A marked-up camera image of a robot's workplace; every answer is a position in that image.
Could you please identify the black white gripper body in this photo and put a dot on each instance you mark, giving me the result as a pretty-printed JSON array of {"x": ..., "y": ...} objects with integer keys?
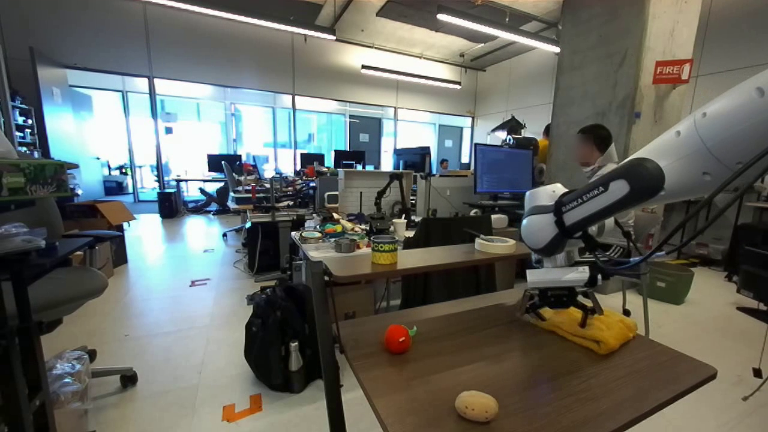
[{"x": 560, "y": 286}]

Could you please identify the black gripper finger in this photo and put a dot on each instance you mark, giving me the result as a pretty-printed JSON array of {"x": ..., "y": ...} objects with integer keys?
[
  {"x": 536, "y": 311},
  {"x": 589, "y": 311}
]

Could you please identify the yellow towel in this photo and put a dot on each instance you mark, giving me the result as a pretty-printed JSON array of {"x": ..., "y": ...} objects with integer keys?
[{"x": 600, "y": 334}]

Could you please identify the beige toy potato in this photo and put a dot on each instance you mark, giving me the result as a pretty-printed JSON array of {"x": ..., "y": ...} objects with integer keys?
[{"x": 476, "y": 406}]

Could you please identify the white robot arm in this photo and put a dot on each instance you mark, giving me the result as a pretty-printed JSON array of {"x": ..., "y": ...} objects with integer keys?
[{"x": 699, "y": 158}]

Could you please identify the green bin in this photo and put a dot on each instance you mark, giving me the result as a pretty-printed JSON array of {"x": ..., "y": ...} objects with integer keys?
[{"x": 665, "y": 281}]

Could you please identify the white tape roll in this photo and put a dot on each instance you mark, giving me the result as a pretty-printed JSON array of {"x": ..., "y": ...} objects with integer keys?
[{"x": 495, "y": 243}]

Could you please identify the blue computer monitor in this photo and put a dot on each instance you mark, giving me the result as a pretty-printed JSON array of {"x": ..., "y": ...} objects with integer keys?
[{"x": 503, "y": 170}]

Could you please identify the red toy tomato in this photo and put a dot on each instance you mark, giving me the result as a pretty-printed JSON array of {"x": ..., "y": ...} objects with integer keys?
[{"x": 398, "y": 340}]

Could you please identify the yellow green container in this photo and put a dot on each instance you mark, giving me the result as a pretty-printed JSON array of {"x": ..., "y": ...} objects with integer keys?
[{"x": 385, "y": 251}]

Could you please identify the black backpack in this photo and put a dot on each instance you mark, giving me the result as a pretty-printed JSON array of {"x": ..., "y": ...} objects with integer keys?
[{"x": 281, "y": 340}]

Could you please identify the cardboard box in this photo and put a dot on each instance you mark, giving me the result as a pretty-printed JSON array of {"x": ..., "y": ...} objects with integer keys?
[{"x": 103, "y": 214}]

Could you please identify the grey office chair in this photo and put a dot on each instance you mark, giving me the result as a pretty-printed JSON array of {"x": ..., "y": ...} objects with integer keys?
[{"x": 62, "y": 273}]

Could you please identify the red wall sign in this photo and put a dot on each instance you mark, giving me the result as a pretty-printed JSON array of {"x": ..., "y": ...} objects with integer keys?
[{"x": 672, "y": 70}]

